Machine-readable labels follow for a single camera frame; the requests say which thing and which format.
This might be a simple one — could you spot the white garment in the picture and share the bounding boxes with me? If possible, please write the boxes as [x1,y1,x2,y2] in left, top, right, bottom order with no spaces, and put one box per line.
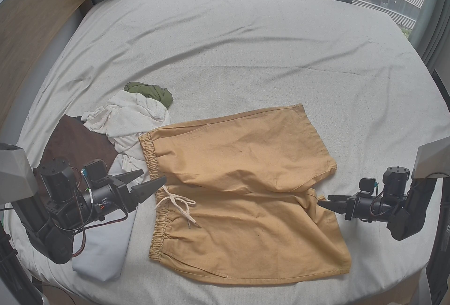
[82,90,172,182]

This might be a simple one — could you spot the tan shorts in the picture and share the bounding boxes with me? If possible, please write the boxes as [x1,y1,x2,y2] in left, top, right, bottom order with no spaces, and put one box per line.
[138,103,352,286]

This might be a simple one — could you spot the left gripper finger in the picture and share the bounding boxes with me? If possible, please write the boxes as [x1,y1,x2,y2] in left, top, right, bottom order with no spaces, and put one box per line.
[130,176,167,209]
[112,169,144,186]

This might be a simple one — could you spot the pale blue garment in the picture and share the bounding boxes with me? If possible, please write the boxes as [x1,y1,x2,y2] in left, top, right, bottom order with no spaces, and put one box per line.
[71,160,139,282]

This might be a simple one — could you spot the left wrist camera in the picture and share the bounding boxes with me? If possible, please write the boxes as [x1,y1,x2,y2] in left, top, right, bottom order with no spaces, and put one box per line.
[82,160,109,188]

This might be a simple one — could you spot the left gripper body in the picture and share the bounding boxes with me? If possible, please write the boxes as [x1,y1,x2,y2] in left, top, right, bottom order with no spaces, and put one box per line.
[82,176,138,223]

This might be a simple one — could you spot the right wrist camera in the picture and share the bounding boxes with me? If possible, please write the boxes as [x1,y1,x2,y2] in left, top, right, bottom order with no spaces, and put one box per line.
[358,178,379,198]

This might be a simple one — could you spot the dark brown garment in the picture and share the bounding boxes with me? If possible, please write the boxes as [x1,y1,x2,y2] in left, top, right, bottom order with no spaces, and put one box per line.
[33,115,119,199]

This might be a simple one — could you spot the olive green garment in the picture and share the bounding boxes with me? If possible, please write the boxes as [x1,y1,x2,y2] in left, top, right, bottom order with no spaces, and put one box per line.
[124,82,174,109]

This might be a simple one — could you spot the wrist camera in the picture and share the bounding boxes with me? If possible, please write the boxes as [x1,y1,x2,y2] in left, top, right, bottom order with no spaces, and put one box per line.
[358,178,379,198]
[82,160,109,188]

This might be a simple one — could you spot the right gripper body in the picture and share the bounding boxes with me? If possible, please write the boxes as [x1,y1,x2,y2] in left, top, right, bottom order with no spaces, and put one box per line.
[345,193,379,222]

